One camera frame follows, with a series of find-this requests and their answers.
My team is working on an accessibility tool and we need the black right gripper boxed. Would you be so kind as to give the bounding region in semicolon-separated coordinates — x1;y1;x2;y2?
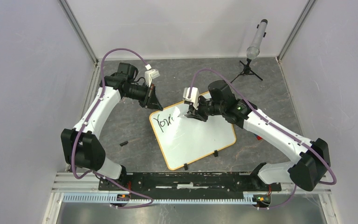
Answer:
187;95;225;122

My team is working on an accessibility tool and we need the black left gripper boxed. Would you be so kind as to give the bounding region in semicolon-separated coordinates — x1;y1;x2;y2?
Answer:
124;82;164;112

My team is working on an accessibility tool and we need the white whiteboard with yellow frame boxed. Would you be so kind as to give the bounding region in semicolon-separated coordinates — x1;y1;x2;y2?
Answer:
149;101;236;170

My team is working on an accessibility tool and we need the black marker cap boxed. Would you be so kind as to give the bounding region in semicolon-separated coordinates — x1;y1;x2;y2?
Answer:
119;141;128;147

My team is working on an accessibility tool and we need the silver microphone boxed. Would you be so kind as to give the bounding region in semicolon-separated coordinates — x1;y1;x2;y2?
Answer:
247;19;268;60

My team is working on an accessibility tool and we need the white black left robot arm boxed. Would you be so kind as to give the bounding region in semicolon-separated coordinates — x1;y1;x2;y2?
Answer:
61;63;163;190

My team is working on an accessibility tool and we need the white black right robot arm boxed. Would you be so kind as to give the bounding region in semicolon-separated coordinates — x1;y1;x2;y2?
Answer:
183;80;330;191

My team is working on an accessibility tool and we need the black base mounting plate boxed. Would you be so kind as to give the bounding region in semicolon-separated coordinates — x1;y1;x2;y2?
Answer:
98;172;282;200

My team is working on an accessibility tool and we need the black microphone tripod stand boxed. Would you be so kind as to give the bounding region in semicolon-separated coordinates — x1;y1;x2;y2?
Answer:
230;58;263;83

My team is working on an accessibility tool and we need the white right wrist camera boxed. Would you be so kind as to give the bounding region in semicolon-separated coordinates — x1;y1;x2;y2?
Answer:
183;87;200;110

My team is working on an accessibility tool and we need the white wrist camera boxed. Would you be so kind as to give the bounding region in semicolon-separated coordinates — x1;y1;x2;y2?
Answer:
144;64;160;87
183;87;200;110

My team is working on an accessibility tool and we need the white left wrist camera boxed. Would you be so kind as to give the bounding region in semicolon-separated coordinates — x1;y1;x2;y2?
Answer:
144;64;160;87

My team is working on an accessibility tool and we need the grey whiteboard wire stand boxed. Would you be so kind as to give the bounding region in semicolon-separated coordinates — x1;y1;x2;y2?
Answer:
182;150;219;171

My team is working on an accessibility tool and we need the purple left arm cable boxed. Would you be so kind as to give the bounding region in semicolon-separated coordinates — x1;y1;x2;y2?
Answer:
71;48;154;210

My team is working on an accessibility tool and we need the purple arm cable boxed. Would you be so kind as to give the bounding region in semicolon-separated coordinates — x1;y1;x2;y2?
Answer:
189;68;337;211
71;48;154;210

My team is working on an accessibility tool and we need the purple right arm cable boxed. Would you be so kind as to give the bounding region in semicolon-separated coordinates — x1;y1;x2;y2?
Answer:
189;68;337;211

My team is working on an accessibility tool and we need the white toothed cable rail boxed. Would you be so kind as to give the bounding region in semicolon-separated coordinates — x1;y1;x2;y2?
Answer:
62;193;262;206

